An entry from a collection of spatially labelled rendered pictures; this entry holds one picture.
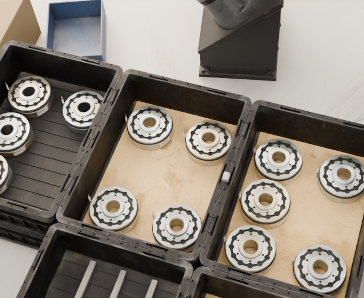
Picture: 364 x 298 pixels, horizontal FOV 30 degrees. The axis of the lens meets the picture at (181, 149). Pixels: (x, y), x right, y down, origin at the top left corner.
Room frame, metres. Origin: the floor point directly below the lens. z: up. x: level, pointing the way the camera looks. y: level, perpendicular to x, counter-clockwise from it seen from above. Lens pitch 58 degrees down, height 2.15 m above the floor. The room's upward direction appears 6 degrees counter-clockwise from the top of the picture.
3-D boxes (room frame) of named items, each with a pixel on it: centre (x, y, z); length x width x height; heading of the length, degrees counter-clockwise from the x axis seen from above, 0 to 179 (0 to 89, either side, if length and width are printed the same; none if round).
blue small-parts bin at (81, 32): (1.26, 0.25, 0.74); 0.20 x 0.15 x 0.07; 178
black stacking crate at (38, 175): (0.86, 0.32, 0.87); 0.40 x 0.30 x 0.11; 156
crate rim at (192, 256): (0.74, 0.05, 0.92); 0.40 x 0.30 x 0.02; 156
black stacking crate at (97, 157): (0.74, 0.05, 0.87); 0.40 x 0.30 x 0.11; 156
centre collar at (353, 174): (0.68, -0.33, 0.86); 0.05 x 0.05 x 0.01
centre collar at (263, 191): (0.64, -0.16, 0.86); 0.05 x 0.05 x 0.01
